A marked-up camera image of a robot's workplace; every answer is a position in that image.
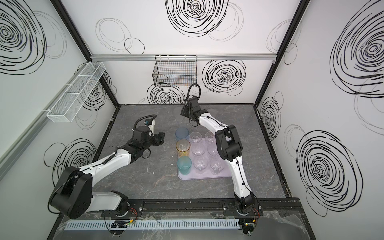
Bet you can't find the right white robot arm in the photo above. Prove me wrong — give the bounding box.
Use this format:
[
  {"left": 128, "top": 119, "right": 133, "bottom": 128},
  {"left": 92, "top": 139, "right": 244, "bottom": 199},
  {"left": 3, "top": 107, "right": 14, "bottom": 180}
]
[{"left": 181, "top": 96, "right": 258, "bottom": 215}]

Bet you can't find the aluminium wall rail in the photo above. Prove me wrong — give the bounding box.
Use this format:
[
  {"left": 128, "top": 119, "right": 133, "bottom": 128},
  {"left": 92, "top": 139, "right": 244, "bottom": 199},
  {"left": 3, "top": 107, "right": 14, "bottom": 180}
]
[
  {"left": 91, "top": 53, "right": 277, "bottom": 62},
  {"left": 1, "top": 62, "right": 88, "bottom": 181}
]

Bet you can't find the lilac plastic tray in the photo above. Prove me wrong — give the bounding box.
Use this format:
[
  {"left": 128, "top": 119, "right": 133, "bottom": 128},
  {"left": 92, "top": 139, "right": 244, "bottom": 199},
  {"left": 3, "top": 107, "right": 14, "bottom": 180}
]
[{"left": 177, "top": 138, "right": 241, "bottom": 181}]

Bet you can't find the amber translucent cup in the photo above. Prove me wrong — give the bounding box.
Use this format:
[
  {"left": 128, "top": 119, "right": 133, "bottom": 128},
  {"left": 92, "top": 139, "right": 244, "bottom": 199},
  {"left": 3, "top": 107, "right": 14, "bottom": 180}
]
[{"left": 176, "top": 139, "right": 191, "bottom": 158}]

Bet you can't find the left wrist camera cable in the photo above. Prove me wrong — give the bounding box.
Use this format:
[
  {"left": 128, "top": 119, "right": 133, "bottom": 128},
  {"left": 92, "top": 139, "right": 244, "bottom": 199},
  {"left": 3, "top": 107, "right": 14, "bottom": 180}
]
[{"left": 132, "top": 114, "right": 158, "bottom": 131}]

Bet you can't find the black wire basket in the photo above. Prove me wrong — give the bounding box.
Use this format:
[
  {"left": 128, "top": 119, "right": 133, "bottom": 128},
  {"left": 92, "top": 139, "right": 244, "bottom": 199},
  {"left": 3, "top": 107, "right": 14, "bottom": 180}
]
[{"left": 152, "top": 60, "right": 198, "bottom": 88}]

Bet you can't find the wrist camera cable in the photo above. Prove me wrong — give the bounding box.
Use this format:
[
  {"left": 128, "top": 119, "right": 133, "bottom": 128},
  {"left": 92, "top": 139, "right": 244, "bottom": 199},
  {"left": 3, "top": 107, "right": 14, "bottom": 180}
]
[
  {"left": 184, "top": 83, "right": 202, "bottom": 109},
  {"left": 132, "top": 114, "right": 158, "bottom": 131}
]

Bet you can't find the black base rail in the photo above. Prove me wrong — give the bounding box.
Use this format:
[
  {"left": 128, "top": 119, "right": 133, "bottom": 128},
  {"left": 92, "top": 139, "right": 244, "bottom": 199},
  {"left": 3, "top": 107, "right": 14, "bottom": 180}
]
[{"left": 61, "top": 197, "right": 304, "bottom": 218}]

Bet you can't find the clear glass front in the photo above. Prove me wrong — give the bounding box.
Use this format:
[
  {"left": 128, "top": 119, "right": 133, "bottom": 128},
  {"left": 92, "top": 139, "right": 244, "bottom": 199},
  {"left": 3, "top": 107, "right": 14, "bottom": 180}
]
[{"left": 194, "top": 156, "right": 208, "bottom": 174}]

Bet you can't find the blue translucent tall cup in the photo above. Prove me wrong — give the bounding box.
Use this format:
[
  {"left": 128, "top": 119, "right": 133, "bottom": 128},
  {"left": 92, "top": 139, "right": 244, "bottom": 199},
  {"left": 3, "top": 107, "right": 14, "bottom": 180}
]
[{"left": 175, "top": 127, "right": 190, "bottom": 139}]

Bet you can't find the white slotted cable duct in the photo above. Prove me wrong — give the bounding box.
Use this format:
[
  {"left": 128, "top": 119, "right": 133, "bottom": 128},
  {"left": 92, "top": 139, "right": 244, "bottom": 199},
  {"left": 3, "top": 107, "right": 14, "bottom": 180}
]
[{"left": 64, "top": 219, "right": 240, "bottom": 231}]

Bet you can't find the teal translucent cup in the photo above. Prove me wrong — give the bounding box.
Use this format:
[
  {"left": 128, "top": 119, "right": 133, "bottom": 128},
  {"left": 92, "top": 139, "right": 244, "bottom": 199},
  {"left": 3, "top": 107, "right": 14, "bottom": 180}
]
[{"left": 177, "top": 156, "right": 192, "bottom": 176}]

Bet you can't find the white mesh wall shelf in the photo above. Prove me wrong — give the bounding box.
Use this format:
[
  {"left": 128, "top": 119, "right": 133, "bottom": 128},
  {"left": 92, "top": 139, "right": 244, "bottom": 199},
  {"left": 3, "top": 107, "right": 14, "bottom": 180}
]
[{"left": 47, "top": 62, "right": 106, "bottom": 123}]

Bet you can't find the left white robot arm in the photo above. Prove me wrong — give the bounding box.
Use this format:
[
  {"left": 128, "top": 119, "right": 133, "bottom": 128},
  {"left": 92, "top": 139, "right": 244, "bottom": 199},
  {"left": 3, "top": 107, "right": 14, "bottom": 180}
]
[{"left": 48, "top": 126, "right": 165, "bottom": 219}]

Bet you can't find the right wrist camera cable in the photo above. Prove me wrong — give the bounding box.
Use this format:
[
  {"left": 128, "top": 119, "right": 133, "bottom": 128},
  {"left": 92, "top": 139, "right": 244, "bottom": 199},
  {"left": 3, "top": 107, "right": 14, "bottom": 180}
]
[{"left": 184, "top": 83, "right": 202, "bottom": 109}]

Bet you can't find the aluminium wall rail back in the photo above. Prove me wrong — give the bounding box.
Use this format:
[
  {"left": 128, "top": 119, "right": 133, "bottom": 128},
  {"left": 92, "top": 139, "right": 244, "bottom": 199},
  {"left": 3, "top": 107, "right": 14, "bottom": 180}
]
[{"left": 91, "top": 53, "right": 277, "bottom": 62}]

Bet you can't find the aluminium wall rail left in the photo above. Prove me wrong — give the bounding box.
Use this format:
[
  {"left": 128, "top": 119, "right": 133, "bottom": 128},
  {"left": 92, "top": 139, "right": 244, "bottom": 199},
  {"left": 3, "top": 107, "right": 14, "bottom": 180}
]
[{"left": 1, "top": 62, "right": 88, "bottom": 181}]

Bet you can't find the clear faceted glass tumbler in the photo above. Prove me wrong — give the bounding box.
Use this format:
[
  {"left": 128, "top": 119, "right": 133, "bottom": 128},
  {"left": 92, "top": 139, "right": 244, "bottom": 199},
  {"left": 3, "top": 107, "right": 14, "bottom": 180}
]
[{"left": 191, "top": 143, "right": 206, "bottom": 156}]

